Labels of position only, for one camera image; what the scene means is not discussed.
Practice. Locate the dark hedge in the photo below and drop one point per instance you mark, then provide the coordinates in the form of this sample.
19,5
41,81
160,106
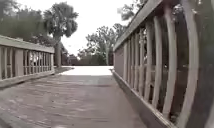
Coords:
88,60

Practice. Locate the pale concrete path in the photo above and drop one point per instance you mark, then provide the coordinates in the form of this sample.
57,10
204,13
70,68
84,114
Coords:
86,70

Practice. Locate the wood of trees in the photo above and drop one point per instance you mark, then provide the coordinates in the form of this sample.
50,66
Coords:
101,43

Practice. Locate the wooden plank bridge deck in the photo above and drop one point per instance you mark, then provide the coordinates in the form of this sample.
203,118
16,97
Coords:
78,100

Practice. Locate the pale wooden railing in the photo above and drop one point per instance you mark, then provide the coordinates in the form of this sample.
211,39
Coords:
21,60
155,66

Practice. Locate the palm tree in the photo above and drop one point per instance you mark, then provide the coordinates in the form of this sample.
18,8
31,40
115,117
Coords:
58,33

